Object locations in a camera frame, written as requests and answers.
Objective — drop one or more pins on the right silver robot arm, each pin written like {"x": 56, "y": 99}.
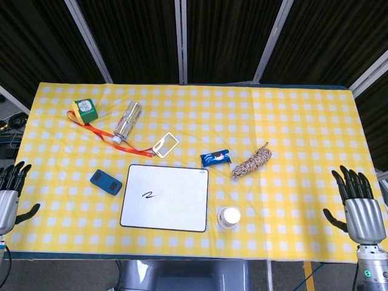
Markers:
{"x": 373, "y": 266}

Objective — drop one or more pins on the black pleated screen panel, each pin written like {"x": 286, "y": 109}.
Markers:
{"x": 374, "y": 127}
{"x": 327, "y": 36}
{"x": 133, "y": 36}
{"x": 230, "y": 36}
{"x": 36, "y": 36}

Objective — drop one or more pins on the small white whiteboard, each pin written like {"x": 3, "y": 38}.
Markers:
{"x": 169, "y": 209}

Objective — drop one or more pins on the grey robot torso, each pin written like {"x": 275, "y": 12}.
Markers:
{"x": 185, "y": 276}

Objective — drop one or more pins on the green yellow box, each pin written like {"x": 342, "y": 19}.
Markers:
{"x": 86, "y": 112}

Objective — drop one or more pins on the dark blue whiteboard eraser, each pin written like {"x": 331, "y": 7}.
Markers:
{"x": 105, "y": 182}

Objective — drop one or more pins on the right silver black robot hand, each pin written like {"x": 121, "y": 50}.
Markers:
{"x": 363, "y": 218}

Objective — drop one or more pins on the white floral paper cup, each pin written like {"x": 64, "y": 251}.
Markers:
{"x": 229, "y": 216}

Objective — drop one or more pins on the blue cookie packet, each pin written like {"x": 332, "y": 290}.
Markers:
{"x": 216, "y": 158}

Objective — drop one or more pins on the clear plastic bottle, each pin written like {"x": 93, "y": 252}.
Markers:
{"x": 127, "y": 121}

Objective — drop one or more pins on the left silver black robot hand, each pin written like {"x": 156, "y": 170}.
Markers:
{"x": 7, "y": 209}

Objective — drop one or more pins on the yellow white checkered tablecloth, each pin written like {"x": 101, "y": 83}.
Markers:
{"x": 291, "y": 121}

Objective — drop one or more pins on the grey metal partition post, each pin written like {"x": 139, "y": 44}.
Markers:
{"x": 181, "y": 42}
{"x": 271, "y": 39}
{"x": 12, "y": 98}
{"x": 88, "y": 39}
{"x": 369, "y": 72}

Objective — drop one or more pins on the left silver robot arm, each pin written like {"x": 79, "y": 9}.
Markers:
{"x": 1, "y": 244}

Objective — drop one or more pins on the clear white-framed badge holder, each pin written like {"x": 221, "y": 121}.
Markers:
{"x": 165, "y": 144}

